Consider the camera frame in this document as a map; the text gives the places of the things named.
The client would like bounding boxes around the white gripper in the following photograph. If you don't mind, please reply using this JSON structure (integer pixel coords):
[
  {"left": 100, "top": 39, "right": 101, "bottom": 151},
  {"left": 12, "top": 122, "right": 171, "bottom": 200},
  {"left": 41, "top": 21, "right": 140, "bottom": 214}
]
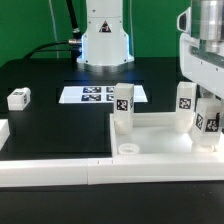
[{"left": 177, "top": 6, "right": 224, "bottom": 127}]

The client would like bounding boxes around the white square tabletop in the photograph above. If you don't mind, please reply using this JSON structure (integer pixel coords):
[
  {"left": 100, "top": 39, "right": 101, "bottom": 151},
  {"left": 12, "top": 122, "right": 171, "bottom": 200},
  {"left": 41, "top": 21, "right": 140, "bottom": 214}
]
[{"left": 109, "top": 111, "right": 224, "bottom": 158}]

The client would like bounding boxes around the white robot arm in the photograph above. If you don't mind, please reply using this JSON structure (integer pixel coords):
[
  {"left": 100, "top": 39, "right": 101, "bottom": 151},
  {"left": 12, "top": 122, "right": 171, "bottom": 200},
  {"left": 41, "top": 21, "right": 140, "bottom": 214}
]
[{"left": 77, "top": 0, "right": 224, "bottom": 127}]

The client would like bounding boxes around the white U-shaped obstacle fence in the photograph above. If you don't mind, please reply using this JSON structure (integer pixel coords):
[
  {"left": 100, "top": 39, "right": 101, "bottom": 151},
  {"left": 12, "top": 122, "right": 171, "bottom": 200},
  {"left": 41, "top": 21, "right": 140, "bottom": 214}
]
[{"left": 0, "top": 119, "right": 224, "bottom": 188}]

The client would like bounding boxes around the white marker sheet with tags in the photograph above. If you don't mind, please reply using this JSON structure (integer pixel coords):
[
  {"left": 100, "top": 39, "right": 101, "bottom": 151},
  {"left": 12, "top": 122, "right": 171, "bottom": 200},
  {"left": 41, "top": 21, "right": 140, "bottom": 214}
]
[{"left": 58, "top": 85, "right": 149, "bottom": 104}]

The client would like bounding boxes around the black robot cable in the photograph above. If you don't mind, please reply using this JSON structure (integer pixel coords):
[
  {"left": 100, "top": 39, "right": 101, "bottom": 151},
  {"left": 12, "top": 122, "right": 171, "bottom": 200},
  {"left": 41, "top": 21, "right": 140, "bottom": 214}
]
[{"left": 22, "top": 0, "right": 83, "bottom": 61}]

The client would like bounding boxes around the thin white cable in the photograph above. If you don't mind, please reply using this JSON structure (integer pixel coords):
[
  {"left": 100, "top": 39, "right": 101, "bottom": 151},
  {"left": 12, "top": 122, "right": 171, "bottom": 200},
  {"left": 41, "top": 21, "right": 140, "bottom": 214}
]
[{"left": 48, "top": 0, "right": 58, "bottom": 42}]

